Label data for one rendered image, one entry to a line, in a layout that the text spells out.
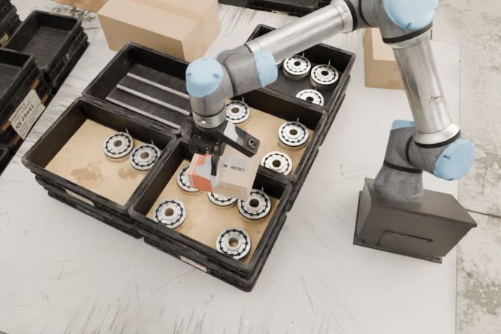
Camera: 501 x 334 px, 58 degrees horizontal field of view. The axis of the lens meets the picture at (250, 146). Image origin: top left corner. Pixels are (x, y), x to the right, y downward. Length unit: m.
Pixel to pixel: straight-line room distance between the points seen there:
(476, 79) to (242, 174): 2.26
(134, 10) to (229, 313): 1.23
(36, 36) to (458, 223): 2.33
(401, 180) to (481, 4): 2.54
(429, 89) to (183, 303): 0.93
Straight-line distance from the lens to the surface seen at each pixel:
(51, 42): 2.79
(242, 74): 0.94
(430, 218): 1.33
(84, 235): 1.63
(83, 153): 1.63
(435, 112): 1.20
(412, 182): 1.37
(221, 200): 1.41
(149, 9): 1.97
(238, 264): 1.25
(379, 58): 1.84
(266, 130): 1.58
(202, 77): 0.90
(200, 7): 1.95
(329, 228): 1.56
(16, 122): 2.39
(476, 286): 2.43
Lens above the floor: 2.10
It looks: 56 degrees down
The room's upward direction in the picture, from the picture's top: 1 degrees counter-clockwise
